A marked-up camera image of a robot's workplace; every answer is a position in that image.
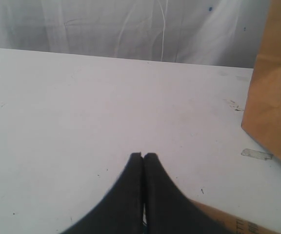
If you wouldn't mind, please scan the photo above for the white backdrop curtain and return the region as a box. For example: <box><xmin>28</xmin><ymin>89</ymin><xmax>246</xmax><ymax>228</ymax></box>
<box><xmin>0</xmin><ymin>0</ymin><xmax>270</xmax><ymax>68</ymax></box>

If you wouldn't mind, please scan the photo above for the clear tape piece on table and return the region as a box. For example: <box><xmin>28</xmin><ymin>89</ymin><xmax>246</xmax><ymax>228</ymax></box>
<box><xmin>241</xmin><ymin>149</ymin><xmax>273</xmax><ymax>160</ymax></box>

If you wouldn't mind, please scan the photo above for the spaghetti packet with Italian flag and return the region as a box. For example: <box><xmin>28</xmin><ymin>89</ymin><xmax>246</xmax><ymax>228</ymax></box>
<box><xmin>189</xmin><ymin>199</ymin><xmax>281</xmax><ymax>234</ymax></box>

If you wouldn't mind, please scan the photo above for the brown paper bag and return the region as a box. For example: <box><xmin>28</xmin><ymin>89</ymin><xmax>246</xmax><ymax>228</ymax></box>
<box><xmin>241</xmin><ymin>0</ymin><xmax>281</xmax><ymax>160</ymax></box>

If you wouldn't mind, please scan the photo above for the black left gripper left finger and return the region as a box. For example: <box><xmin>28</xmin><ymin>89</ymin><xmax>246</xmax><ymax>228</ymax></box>
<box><xmin>64</xmin><ymin>153</ymin><xmax>143</xmax><ymax>234</ymax></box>

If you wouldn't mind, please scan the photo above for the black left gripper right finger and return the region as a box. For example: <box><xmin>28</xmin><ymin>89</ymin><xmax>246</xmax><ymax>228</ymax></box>
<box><xmin>143</xmin><ymin>153</ymin><xmax>228</xmax><ymax>234</ymax></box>

